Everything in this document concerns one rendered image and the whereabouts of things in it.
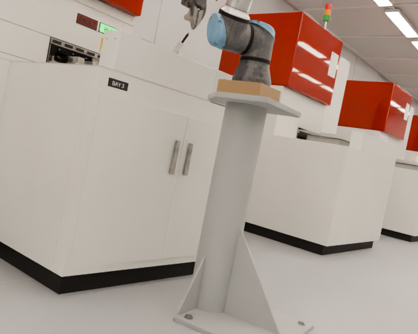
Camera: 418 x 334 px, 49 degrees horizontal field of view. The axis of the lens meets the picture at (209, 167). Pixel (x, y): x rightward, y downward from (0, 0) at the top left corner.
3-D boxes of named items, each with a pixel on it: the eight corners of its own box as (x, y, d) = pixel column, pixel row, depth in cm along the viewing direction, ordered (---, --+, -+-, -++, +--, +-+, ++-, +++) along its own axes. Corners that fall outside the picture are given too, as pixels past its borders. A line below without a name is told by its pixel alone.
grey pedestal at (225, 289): (313, 329, 177) (355, 121, 173) (267, 363, 139) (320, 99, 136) (204, 287, 203) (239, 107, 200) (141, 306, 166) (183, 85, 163)
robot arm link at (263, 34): (277, 62, 170) (283, 26, 169) (247, 54, 164) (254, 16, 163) (259, 64, 181) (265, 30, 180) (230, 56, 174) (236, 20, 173)
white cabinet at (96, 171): (-24, 248, 196) (8, 61, 193) (140, 240, 271) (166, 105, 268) (59, 301, 156) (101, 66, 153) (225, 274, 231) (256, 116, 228)
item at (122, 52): (97, 68, 164) (104, 30, 164) (195, 99, 207) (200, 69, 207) (113, 69, 158) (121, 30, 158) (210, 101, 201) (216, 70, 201)
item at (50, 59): (45, 64, 206) (49, 44, 205) (120, 86, 240) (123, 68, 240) (47, 64, 205) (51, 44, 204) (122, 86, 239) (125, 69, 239)
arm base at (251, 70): (277, 91, 175) (281, 65, 175) (259, 83, 163) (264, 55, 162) (243, 87, 184) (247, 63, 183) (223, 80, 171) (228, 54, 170)
